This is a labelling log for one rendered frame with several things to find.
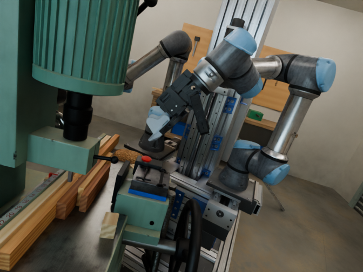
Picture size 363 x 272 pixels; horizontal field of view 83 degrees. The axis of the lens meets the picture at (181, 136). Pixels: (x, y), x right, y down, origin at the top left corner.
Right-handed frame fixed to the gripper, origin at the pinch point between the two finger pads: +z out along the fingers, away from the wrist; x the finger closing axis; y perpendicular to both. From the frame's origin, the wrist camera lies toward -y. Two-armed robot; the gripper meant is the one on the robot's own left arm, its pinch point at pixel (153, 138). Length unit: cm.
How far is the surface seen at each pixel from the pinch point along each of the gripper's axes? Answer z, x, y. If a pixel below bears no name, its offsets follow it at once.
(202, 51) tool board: -61, -310, 7
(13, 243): 21.7, 27.3, 7.3
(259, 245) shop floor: 37, -94, -150
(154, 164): 5.7, -0.4, -5.6
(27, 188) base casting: 42.7, -2.9, 16.3
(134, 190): 10.6, 9.0, -4.8
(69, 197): 19.9, 13.7, 5.6
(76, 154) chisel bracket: 10.9, 12.2, 11.2
